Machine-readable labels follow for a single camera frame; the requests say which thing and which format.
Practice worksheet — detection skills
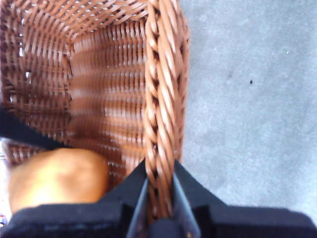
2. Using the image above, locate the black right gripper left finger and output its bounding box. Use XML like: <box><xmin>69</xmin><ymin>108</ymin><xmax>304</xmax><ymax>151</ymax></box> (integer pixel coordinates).
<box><xmin>2</xmin><ymin>160</ymin><xmax>149</xmax><ymax>238</ymax></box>

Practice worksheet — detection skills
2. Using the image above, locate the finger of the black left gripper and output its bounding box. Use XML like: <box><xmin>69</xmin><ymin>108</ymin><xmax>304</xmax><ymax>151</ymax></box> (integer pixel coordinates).
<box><xmin>0</xmin><ymin>106</ymin><xmax>72</xmax><ymax>151</ymax></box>

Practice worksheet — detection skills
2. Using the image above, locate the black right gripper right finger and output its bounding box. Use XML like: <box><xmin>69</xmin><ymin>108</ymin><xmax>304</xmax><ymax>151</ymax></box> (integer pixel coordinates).
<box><xmin>172</xmin><ymin>160</ymin><xmax>317</xmax><ymax>238</ymax></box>

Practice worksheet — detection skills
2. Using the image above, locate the brown potato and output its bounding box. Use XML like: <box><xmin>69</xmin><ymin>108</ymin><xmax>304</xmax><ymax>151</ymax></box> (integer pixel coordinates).
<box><xmin>8</xmin><ymin>148</ymin><xmax>111</xmax><ymax>214</ymax></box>

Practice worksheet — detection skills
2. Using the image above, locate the brown wicker basket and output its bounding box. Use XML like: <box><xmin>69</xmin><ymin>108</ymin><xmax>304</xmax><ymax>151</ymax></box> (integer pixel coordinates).
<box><xmin>0</xmin><ymin>0</ymin><xmax>191</xmax><ymax>224</ymax></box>

